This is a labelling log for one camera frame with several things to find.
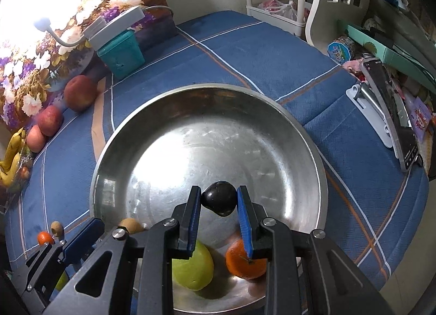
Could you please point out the round printed tin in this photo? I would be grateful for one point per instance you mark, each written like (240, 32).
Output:
(340, 50)

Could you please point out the dark purple plum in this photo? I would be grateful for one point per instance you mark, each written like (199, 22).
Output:
(219, 199)

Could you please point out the red apple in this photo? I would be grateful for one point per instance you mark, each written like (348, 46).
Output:
(50, 121)

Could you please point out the black smartphone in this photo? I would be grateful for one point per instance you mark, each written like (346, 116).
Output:
(391, 110)

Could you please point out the pink cloth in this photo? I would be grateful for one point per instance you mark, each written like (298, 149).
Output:
(354, 68)

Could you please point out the white gooseneck lamp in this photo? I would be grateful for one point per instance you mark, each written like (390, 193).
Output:
(59, 37)

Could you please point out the small pink peach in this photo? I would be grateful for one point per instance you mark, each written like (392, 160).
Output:
(35, 138)

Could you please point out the teal plastic box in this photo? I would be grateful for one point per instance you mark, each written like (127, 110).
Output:
(122, 56)

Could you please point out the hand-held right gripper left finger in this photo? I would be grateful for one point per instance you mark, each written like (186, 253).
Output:
(194, 221)

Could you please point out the large steel bowl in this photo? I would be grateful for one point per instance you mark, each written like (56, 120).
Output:
(211, 137)

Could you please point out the white chair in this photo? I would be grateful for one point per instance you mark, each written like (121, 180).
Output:
(318, 4)

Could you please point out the green apple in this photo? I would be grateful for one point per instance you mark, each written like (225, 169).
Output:
(197, 269)

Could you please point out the yellow banana bunch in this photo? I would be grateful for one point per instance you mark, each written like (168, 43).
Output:
(12, 160)

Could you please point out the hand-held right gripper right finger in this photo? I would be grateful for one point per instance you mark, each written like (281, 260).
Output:
(245, 224)

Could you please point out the large red peach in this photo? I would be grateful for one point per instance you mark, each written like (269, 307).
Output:
(80, 93)

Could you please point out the small orange tangerine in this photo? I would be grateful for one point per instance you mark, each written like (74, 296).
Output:
(45, 238)

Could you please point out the plastic bag with red contents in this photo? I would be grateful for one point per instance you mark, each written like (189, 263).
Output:
(282, 10)

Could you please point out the cartoon printed card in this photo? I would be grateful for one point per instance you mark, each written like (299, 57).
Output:
(420, 117)

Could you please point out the grey power strip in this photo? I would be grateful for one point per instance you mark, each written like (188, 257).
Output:
(112, 25)

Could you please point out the large orange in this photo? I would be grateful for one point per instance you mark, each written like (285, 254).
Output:
(240, 264)

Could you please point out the blue checked tablecloth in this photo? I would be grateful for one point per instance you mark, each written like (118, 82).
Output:
(245, 56)

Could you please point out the brown kiwi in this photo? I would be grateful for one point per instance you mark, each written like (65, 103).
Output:
(57, 228)
(131, 225)

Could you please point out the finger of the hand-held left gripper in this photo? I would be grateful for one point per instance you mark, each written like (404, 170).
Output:
(82, 238)
(41, 256)

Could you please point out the light green cardboard box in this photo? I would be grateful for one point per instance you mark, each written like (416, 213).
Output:
(374, 47)

